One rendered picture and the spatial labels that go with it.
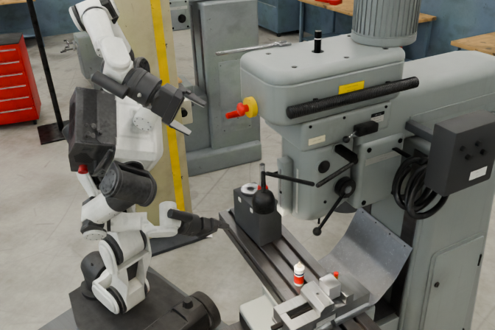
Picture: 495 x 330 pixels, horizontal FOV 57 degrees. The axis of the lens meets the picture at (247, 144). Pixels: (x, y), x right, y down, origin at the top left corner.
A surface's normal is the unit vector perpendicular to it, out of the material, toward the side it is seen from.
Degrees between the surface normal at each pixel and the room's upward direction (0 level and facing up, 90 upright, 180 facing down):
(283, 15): 90
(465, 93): 90
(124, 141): 46
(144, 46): 90
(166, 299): 0
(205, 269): 0
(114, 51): 35
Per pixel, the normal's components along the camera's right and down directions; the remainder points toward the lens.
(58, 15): 0.45, 0.40
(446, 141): -0.89, 0.24
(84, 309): -0.03, -0.88
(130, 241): 0.70, 0.05
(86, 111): 0.50, -0.40
